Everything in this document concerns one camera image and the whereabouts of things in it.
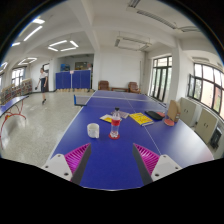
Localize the red round coaster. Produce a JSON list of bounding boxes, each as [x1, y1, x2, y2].
[[108, 133, 121, 141]]

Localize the folded blue tennis tables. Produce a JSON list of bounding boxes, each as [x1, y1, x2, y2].
[[55, 69, 92, 90]]

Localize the table tennis net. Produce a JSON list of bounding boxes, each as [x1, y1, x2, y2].
[[73, 94, 92, 107]]

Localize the ceiling air conditioner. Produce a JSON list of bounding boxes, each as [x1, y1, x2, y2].
[[114, 34, 153, 53]]

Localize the white cabinet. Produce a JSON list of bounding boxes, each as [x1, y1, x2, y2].
[[179, 97, 198, 128], [194, 108, 219, 145]]

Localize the grey striped booklet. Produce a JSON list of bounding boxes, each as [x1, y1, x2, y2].
[[118, 110, 130, 120]]

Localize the wide dark-framed window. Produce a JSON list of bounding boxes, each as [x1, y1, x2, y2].
[[187, 63, 224, 121]]

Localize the blue table with red legs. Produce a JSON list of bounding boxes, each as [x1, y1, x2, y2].
[[0, 94, 30, 149]]

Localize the yellow and blue book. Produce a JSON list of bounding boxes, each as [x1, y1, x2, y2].
[[99, 113, 114, 124]]

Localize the black bin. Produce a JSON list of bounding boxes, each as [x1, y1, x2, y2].
[[209, 126, 223, 150]]

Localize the clear red-labelled water bottle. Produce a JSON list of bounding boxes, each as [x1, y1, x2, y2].
[[109, 107, 122, 139]]

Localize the shelf unit with books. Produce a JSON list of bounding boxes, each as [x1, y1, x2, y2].
[[0, 78, 34, 106]]

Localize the tall dark-framed window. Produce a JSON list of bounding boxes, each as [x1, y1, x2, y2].
[[149, 55, 173, 103]]

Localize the person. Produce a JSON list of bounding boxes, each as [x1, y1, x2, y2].
[[34, 67, 50, 105]]

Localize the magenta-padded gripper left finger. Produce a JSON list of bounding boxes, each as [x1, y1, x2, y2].
[[41, 143, 93, 186]]

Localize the brown armchair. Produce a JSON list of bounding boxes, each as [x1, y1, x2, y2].
[[97, 80, 111, 91], [127, 81, 141, 94]]

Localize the white mug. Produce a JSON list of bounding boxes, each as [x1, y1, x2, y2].
[[86, 122, 101, 139]]

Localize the brown cardboard box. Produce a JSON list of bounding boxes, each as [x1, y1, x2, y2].
[[166, 99, 182, 123]]

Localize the ceiling lights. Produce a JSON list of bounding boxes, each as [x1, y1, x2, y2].
[[0, 18, 80, 73]]

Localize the small bright window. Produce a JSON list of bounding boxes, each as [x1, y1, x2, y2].
[[10, 67, 25, 87]]

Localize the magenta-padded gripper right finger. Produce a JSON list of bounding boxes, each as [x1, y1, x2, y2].
[[132, 143, 184, 186]]

